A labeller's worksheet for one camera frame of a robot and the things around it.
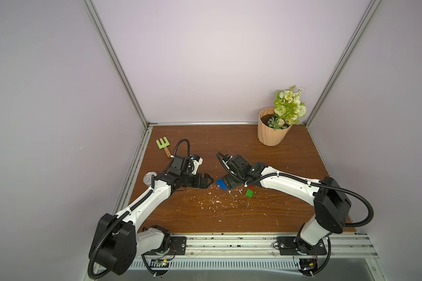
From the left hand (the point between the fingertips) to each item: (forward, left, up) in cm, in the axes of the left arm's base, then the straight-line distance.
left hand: (208, 179), depth 82 cm
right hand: (+3, -11, -1) cm, 11 cm away
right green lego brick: (-2, -21, -10) cm, 23 cm away
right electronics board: (-32, -43, -13) cm, 55 cm away
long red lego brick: (-12, -16, +19) cm, 28 cm away
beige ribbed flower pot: (+29, -33, 0) cm, 44 cm away
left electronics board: (-32, +20, -13) cm, 40 cm away
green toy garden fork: (+29, +30, -11) cm, 44 cm away
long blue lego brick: (-3, -6, +3) cm, 8 cm away
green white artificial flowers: (+33, -42, +16) cm, 56 cm away
